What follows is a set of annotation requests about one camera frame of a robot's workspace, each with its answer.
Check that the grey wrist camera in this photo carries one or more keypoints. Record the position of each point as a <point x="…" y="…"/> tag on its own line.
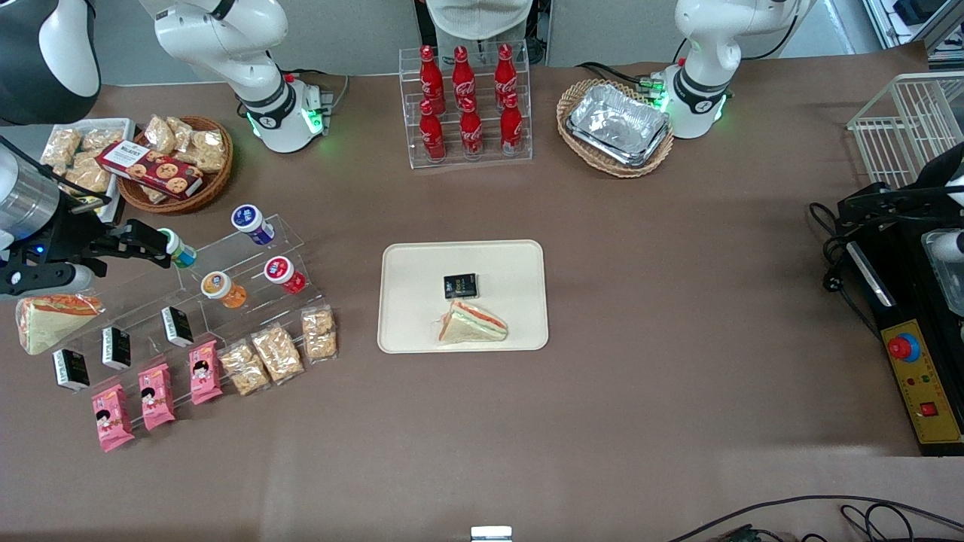
<point x="945" y="245"/>
<point x="64" y="280"/>

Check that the single aluminium foil tray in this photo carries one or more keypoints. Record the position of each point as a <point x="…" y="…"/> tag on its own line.
<point x="950" y="290"/>

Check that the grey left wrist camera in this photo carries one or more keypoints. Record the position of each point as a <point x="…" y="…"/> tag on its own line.
<point x="945" y="245"/>

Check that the clear bag peanut snack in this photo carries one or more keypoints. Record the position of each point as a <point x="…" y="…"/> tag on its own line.
<point x="319" y="334"/>
<point x="160" y="134"/>
<point x="154" y="195"/>
<point x="183" y="129"/>
<point x="86" y="177"/>
<point x="209" y="152"/>
<point x="60" y="147"/>
<point x="277" y="353"/>
<point x="102" y="139"/>
<point x="244" y="367"/>

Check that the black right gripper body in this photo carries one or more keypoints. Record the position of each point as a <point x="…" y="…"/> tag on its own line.
<point x="75" y="235"/>

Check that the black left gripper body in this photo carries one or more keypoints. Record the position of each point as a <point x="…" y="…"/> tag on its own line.
<point x="898" y="200"/>

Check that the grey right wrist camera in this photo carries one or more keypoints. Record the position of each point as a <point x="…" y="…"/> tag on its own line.
<point x="64" y="280"/>

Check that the orange gum bottle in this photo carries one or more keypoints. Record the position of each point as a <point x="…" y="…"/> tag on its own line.
<point x="218" y="286"/>

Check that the pink snack pack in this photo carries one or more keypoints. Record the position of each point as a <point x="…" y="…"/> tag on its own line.
<point x="111" y="418"/>
<point x="205" y="373"/>
<point x="157" y="397"/>

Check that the stacked aluminium foil trays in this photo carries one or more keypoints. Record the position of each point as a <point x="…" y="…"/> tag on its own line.
<point x="617" y="124"/>

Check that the brown round wicker basket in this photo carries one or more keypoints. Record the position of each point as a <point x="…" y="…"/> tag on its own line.
<point x="215" y="181"/>

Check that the person in white clothing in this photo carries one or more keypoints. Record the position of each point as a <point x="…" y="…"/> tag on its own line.
<point x="478" y="19"/>

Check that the red gum bottle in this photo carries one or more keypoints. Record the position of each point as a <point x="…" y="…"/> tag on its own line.
<point x="280" y="269"/>

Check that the red cola bottle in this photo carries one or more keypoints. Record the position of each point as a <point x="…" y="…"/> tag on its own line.
<point x="471" y="134"/>
<point x="462" y="75"/>
<point x="511" y="129"/>
<point x="432" y="135"/>
<point x="431" y="75"/>
<point x="504" y="71"/>

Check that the wrapped triangle sandwich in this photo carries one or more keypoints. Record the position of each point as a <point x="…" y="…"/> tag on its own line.
<point x="471" y="325"/>
<point x="49" y="324"/>

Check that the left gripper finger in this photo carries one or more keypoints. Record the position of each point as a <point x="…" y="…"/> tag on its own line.
<point x="862" y="209"/>

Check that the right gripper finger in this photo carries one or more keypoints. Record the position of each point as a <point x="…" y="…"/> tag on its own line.
<point x="104" y="252"/>
<point x="147" y="239"/>

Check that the black sealing machine yellow panel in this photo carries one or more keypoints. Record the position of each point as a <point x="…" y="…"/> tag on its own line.
<point x="922" y="391"/>

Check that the blue gum bottle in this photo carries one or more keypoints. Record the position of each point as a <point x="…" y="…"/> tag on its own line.
<point x="248" y="220"/>

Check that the small black gum box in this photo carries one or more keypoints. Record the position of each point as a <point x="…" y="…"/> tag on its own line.
<point x="71" y="369"/>
<point x="177" y="326"/>
<point x="116" y="348"/>
<point x="460" y="286"/>

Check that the red cookie box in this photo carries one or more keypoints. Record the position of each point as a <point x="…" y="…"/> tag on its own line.
<point x="151" y="169"/>

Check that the clear acrylic tiered stand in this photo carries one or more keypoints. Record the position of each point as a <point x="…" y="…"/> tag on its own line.
<point x="241" y="256"/>

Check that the aluminium frame shelf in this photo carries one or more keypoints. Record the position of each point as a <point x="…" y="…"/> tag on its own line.
<point x="941" y="22"/>

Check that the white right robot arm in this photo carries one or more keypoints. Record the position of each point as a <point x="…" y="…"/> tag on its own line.
<point x="226" y="38"/>

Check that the clear acrylic bottle rack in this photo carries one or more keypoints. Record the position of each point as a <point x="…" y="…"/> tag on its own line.
<point x="488" y="162"/>

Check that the beige plastic tray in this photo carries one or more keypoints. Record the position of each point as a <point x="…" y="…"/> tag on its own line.
<point x="422" y="316"/>

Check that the green gum bottle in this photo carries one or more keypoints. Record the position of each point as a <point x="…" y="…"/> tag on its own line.
<point x="184" y="256"/>

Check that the small white device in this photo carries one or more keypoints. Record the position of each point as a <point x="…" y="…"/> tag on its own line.
<point x="491" y="534"/>

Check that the light oval wicker basket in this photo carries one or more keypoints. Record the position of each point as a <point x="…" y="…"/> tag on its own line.
<point x="580" y="154"/>

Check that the white rectangular container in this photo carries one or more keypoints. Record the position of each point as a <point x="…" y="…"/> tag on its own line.
<point x="124" y="124"/>

